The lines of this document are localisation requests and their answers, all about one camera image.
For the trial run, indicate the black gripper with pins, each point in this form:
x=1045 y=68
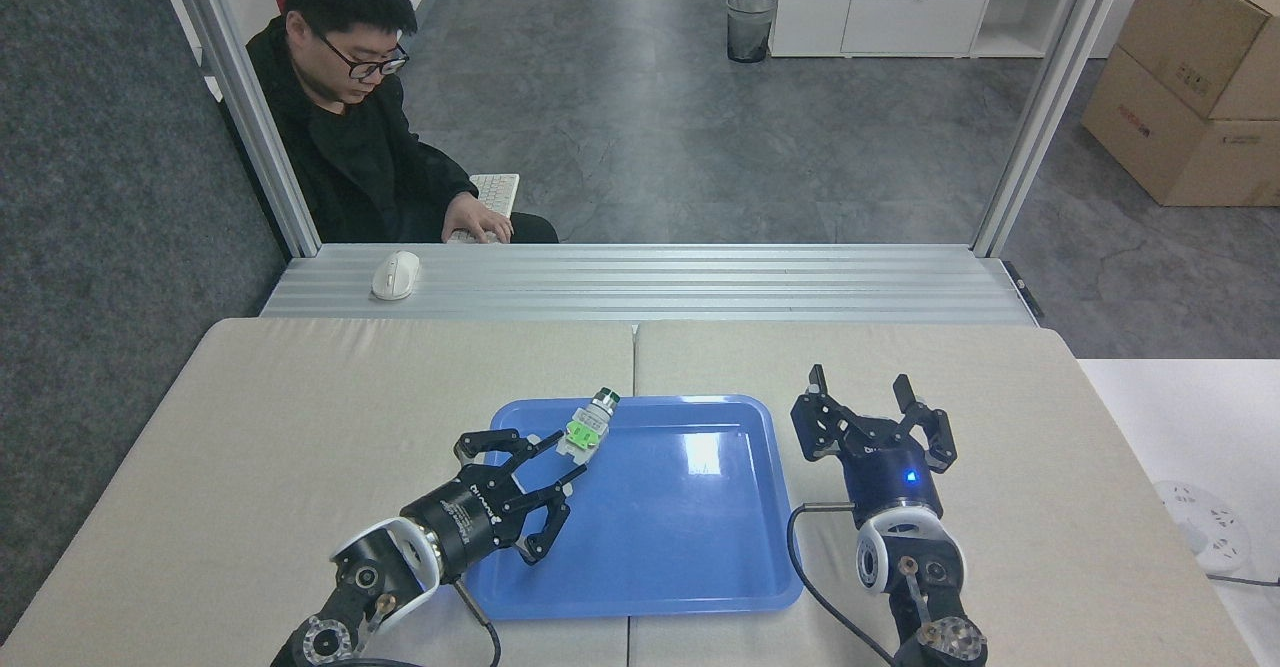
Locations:
x=470 y=525
x=890 y=477

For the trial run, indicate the green and silver switch part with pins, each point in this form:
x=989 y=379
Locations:
x=588 y=427

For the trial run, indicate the blue plastic tray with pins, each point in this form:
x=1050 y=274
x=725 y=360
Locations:
x=680 y=527

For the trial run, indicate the person's hand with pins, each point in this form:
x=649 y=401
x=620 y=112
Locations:
x=480 y=217

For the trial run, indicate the beige table mat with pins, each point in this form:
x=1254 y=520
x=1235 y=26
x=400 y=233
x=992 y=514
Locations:
x=200 y=447
x=1050 y=447

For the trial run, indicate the ribbed aluminium platform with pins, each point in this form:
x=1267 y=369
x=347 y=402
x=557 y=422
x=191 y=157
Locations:
x=700 y=282

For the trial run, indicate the white computer mouse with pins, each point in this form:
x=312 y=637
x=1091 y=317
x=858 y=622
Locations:
x=395 y=275

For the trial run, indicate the white keyboard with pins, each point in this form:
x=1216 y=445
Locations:
x=497 y=189

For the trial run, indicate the white side table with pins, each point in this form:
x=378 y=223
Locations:
x=1180 y=417

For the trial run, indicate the round white power socket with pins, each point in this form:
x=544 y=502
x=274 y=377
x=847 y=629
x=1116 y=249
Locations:
x=1205 y=527

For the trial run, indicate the person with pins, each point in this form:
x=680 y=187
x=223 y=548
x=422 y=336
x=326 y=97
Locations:
x=340 y=147

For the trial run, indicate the large brown cardboard box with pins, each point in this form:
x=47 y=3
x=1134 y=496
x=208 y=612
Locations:
x=1150 y=137

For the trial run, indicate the grey mesh waste bin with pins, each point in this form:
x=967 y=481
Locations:
x=750 y=32

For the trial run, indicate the white drawer cabinet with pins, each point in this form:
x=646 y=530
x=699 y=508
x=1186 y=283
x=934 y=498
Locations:
x=900 y=7

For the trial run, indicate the small brown cardboard box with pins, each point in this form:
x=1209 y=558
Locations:
x=1200 y=27

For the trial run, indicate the silver aluminium post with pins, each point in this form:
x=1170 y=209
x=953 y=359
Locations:
x=240 y=97
x=1050 y=97

